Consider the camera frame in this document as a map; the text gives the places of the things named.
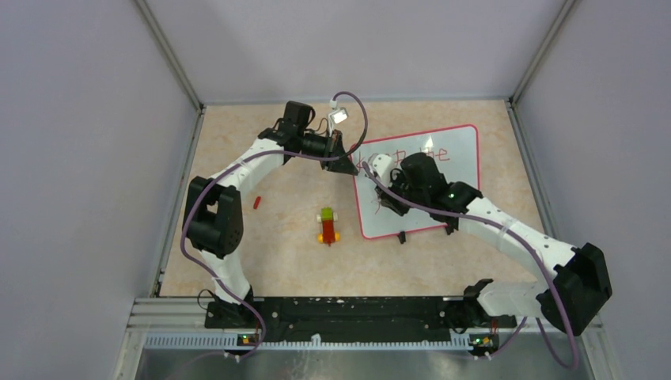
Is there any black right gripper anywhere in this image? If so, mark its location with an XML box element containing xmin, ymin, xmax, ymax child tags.
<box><xmin>376</xmin><ymin>169</ymin><xmax>428</xmax><ymax>217</ymax></box>

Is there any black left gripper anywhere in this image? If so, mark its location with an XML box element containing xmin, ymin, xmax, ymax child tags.
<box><xmin>298</xmin><ymin>129</ymin><xmax>358</xmax><ymax>175</ymax></box>

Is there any pink framed whiteboard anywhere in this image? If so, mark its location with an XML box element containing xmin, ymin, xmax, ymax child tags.
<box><xmin>352</xmin><ymin>124</ymin><xmax>480</xmax><ymax>240</ymax></box>

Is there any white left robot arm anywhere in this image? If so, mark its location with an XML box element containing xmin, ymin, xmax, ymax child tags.
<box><xmin>180</xmin><ymin>101</ymin><xmax>358</xmax><ymax>328</ymax></box>

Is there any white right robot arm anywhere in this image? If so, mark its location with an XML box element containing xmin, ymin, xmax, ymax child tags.
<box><xmin>362</xmin><ymin>153</ymin><xmax>612</xmax><ymax>336</ymax></box>

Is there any red toy brick car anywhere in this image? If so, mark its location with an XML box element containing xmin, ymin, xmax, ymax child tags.
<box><xmin>317</xmin><ymin>207</ymin><xmax>340</xmax><ymax>246</ymax></box>

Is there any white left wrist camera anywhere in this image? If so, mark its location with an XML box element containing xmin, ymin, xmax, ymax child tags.
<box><xmin>328</xmin><ymin>107</ymin><xmax>349</xmax><ymax>124</ymax></box>

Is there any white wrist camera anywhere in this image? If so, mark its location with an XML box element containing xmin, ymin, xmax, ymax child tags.
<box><xmin>328</xmin><ymin>107</ymin><xmax>349</xmax><ymax>124</ymax></box>
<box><xmin>367</xmin><ymin>154</ymin><xmax>396</xmax><ymax>187</ymax></box>

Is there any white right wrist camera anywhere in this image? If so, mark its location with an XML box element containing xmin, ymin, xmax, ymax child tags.
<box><xmin>367</xmin><ymin>154</ymin><xmax>396</xmax><ymax>187</ymax></box>

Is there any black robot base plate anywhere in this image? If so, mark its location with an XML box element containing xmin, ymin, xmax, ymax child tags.
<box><xmin>204</xmin><ymin>296</ymin><xmax>517</xmax><ymax>344</ymax></box>

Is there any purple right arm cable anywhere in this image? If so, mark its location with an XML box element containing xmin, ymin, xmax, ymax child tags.
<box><xmin>362</xmin><ymin>160</ymin><xmax>580</xmax><ymax>371</ymax></box>

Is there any white cable duct strip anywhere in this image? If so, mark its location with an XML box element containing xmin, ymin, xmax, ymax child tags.
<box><xmin>144</xmin><ymin>332</ymin><xmax>472</xmax><ymax>351</ymax></box>

